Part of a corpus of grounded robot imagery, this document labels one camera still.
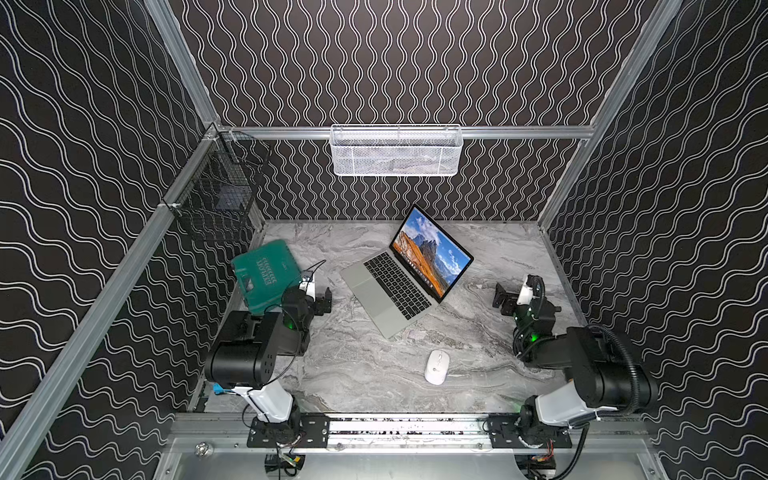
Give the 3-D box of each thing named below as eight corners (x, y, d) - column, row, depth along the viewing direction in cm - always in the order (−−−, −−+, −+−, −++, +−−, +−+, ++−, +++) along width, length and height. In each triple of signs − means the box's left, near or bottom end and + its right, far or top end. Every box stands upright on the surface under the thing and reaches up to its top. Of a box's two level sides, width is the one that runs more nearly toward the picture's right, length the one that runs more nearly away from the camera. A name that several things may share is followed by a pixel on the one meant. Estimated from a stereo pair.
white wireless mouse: (422, 380, 85) (423, 377, 83) (429, 350, 90) (430, 346, 88) (444, 387, 83) (445, 384, 81) (449, 356, 89) (451, 352, 87)
